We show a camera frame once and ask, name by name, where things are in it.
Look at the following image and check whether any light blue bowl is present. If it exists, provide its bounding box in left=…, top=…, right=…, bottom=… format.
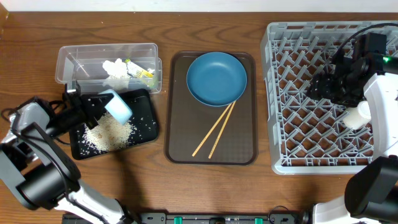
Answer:
left=99, top=89, right=133, bottom=125

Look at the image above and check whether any leftover rice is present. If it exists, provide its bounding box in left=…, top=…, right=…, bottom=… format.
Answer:
left=76, top=93, right=158, bottom=155

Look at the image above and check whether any white paper napkin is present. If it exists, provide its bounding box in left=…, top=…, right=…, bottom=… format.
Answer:
left=103, top=58, right=131, bottom=79

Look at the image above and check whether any white cup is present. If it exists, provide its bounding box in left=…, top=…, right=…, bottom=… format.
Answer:
left=343, top=101, right=371, bottom=130

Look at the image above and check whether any yellow snack wrapper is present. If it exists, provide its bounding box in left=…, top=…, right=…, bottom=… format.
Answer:
left=124, top=59, right=157, bottom=88

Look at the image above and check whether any dark blue plate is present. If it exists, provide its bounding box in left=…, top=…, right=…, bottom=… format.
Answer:
left=186, top=52, right=248, bottom=107

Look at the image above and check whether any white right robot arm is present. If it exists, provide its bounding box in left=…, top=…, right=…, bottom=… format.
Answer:
left=307, top=49, right=397, bottom=223

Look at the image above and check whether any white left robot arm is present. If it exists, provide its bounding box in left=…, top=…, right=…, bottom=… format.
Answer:
left=1, top=92, right=141, bottom=223

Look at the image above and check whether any clear plastic waste bin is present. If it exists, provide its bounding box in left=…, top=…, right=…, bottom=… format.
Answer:
left=55, top=43, right=162, bottom=94

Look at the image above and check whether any grey dishwasher rack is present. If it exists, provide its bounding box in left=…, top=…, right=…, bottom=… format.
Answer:
left=260, top=21, right=398, bottom=175

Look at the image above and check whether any black plastic waste tray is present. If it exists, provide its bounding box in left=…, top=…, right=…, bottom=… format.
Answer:
left=68, top=88, right=160, bottom=161

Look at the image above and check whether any brown serving tray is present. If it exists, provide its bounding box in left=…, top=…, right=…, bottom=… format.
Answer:
left=164, top=52, right=258, bottom=166

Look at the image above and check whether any right wooden chopstick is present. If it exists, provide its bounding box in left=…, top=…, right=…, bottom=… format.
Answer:
left=208, top=101, right=236, bottom=159

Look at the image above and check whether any wooden chopstick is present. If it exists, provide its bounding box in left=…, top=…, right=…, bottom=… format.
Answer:
left=208, top=101, right=236, bottom=159
left=192, top=101, right=235, bottom=157

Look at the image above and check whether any left wooden chopstick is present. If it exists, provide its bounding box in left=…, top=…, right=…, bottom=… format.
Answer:
left=192, top=101, right=235, bottom=157

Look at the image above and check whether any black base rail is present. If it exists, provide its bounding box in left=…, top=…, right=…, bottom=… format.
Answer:
left=62, top=205, right=302, bottom=224

